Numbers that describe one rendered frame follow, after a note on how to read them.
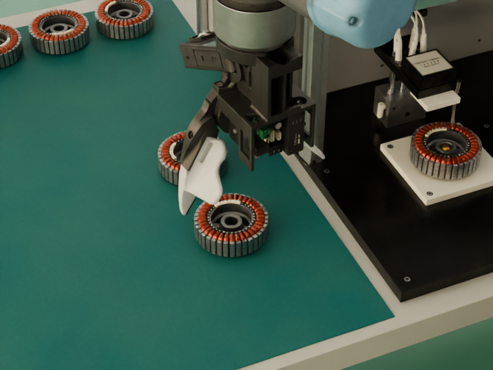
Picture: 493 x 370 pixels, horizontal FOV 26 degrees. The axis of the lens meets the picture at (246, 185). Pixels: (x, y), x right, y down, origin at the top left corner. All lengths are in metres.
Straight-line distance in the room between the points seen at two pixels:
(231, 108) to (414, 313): 0.64
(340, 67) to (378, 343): 0.55
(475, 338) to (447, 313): 0.98
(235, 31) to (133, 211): 0.79
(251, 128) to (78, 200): 0.78
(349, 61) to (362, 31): 1.05
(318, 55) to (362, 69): 0.29
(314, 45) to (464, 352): 1.11
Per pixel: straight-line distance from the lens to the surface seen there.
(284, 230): 1.64
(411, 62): 1.71
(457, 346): 2.51
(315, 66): 1.61
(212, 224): 1.60
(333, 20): 0.82
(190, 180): 1.04
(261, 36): 0.93
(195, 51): 1.05
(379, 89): 1.81
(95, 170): 1.76
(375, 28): 0.82
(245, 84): 0.99
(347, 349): 1.50
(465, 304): 1.57
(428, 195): 1.68
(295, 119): 0.99
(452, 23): 1.95
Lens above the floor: 1.88
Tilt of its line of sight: 41 degrees down
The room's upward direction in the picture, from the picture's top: straight up
